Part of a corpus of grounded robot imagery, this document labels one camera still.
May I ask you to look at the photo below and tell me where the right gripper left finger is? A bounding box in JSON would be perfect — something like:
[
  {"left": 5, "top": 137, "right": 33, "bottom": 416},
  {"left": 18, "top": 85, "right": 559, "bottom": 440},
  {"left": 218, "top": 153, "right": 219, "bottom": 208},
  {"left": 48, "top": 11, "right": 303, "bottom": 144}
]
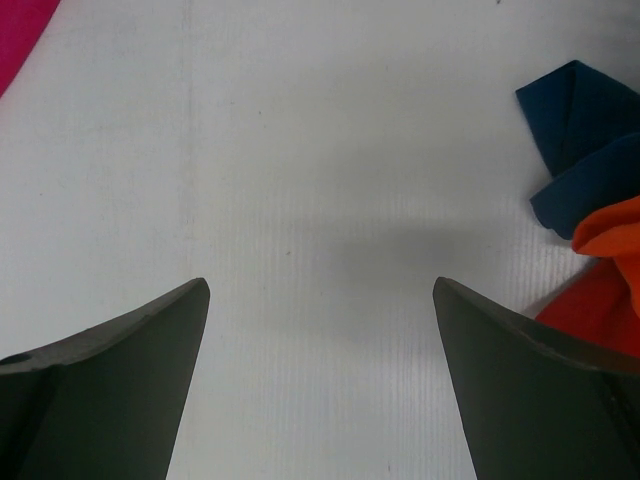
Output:
[{"left": 1, "top": 278, "right": 210, "bottom": 479}]

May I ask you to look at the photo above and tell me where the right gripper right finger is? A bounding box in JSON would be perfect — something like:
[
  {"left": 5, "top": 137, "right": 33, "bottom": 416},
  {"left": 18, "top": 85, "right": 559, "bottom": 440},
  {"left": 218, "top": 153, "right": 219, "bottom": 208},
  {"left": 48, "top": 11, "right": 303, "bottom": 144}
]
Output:
[{"left": 433, "top": 277, "right": 639, "bottom": 479}]

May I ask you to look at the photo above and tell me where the magenta t shirt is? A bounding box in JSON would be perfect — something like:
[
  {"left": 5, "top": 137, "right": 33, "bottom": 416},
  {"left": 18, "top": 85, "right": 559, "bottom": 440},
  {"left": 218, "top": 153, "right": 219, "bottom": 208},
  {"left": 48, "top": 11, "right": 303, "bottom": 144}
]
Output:
[{"left": 0, "top": 0, "right": 60, "bottom": 94}]

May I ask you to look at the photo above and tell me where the orange t shirt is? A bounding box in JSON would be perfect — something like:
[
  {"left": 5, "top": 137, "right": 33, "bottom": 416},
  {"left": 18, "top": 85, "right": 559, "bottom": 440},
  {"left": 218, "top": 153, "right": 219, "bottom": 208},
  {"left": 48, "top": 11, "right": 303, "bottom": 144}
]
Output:
[{"left": 536, "top": 197, "right": 639, "bottom": 357}]

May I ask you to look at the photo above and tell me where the blue t shirt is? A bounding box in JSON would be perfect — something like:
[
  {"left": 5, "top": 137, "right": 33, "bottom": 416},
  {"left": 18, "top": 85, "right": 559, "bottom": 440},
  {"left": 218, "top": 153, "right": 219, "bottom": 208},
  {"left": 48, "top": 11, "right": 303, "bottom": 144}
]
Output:
[{"left": 516, "top": 60, "right": 639, "bottom": 240}]

